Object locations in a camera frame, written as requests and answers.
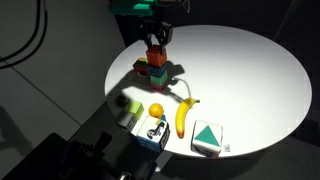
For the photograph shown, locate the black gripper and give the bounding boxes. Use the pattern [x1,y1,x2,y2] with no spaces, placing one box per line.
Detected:
[138,14,174,55]

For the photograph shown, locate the orange block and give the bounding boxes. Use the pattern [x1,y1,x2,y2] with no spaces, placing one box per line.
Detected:
[145,44,168,68]

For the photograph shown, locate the blue block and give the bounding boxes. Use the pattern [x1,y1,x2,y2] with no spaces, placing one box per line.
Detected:
[148,64,168,78]

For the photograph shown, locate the pink block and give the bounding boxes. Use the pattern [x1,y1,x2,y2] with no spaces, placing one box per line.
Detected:
[151,82,169,92]

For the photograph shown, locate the grey white block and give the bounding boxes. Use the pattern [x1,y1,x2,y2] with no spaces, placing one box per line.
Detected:
[117,111,139,131]

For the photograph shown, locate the orange number cube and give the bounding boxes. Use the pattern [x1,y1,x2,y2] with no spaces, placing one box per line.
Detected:
[132,57,151,78]

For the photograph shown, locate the small yellow round fruit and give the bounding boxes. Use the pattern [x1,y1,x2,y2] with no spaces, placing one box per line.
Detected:
[148,103,165,118]

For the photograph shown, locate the dark red ball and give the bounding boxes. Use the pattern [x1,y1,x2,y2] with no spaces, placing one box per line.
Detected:
[115,94,129,108]

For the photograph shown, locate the yellow banana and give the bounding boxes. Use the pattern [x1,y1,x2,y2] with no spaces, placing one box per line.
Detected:
[175,97,200,139]

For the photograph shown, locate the white cube with black print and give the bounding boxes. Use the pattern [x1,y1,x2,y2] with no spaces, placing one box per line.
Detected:
[135,115,171,154]

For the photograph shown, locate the white cube with teal triangle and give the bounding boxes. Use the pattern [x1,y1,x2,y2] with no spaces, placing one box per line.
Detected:
[191,119,224,159]

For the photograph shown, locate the white table leg base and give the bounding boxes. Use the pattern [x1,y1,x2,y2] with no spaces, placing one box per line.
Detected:
[154,151,174,173]

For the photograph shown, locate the black clamp handle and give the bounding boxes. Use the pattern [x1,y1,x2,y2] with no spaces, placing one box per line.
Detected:
[94,131,113,155]

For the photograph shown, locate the thick black hanging cable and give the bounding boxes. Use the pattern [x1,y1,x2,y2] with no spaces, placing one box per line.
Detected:
[0,0,42,63]
[0,0,48,70]

